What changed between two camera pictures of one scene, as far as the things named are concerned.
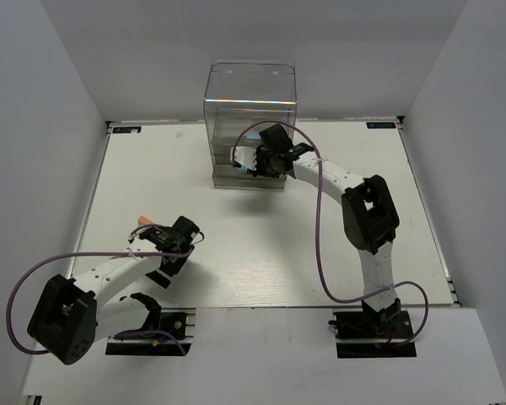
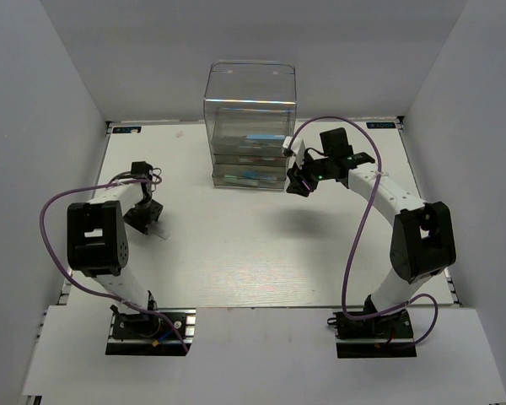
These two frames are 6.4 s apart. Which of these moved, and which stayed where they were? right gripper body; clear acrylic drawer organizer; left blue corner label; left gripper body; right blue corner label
Moved: right gripper body; left gripper body
Stayed: left blue corner label; right blue corner label; clear acrylic drawer organizer
